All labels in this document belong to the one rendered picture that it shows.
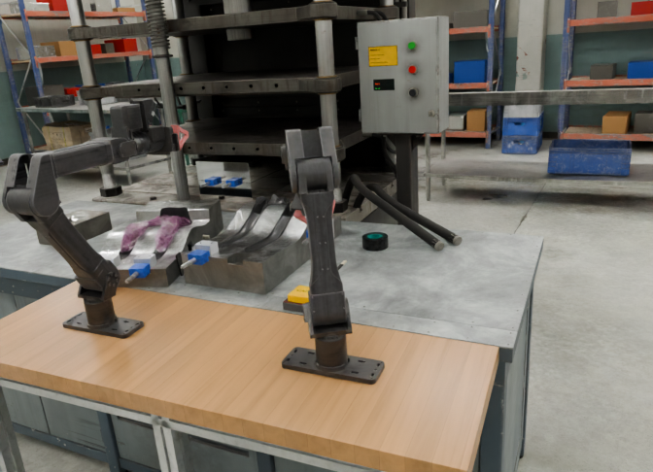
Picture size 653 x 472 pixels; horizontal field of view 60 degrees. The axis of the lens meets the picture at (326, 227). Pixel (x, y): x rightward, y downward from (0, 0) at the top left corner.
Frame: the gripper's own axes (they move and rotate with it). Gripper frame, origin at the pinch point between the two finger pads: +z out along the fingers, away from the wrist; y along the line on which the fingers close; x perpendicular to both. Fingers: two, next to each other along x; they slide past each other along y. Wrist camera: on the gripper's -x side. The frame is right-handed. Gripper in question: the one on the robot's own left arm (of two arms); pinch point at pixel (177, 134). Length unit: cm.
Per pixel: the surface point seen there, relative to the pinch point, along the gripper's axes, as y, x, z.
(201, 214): 11.4, 29.6, 21.5
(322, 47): -19, -21, 61
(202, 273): -10.8, 36.1, -10.9
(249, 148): 20, 16, 71
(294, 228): -27.8, 29.5, 12.7
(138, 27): 71, -35, 74
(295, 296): -42, 37, -17
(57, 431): 67, 108, -7
